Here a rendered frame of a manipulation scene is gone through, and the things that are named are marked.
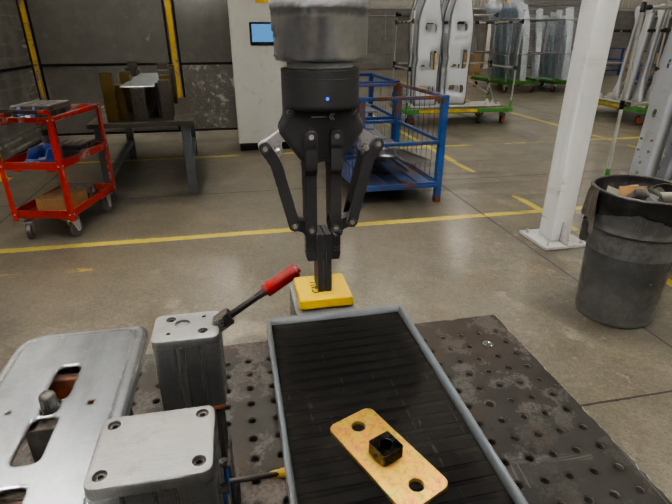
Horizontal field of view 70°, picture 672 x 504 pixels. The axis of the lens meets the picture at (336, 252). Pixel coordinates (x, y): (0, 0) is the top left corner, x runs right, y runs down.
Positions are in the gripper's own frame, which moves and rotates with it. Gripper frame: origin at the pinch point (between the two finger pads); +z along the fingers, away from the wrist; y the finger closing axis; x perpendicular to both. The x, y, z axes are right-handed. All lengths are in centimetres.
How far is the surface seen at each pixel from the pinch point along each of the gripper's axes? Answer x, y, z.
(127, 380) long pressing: -6.9, 25.0, 18.6
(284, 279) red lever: -9.0, 3.6, 6.9
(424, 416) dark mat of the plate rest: 22.7, -3.6, 2.8
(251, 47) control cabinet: -603, -19, -6
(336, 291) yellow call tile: 1.6, -1.3, 3.5
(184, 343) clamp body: -6.6, 17.2, 13.6
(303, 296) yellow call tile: 2.0, 2.5, 3.5
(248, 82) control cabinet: -603, -12, 35
